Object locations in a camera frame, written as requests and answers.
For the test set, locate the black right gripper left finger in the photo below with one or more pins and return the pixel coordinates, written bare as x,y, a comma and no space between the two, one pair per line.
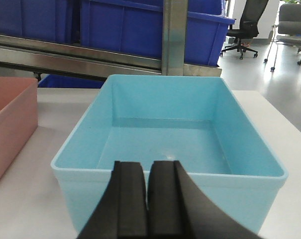
121,212

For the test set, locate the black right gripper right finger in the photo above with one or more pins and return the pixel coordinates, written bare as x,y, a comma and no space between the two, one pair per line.
178,209

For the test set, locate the light blue plastic box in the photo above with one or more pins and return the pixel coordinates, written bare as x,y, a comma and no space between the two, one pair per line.
194,120

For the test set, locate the pink plastic box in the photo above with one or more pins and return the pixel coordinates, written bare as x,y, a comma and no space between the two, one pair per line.
18,116

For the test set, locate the blue crate under shelf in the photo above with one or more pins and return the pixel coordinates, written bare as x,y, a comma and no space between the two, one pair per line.
58,81

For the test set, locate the stainless steel shelf rack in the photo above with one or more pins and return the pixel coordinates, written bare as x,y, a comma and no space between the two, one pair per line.
87,63

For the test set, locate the large blue crate right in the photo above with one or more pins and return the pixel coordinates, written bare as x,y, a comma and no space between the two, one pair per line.
135,27

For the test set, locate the large blue crate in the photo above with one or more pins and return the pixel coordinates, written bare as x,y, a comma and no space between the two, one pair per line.
135,27
47,20

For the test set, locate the black office chair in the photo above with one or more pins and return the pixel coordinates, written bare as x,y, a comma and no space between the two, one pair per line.
248,27

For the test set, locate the large blue crate left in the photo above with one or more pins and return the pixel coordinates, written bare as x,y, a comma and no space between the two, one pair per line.
47,20

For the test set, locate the grey office chair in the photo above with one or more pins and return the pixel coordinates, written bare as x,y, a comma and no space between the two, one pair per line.
288,27

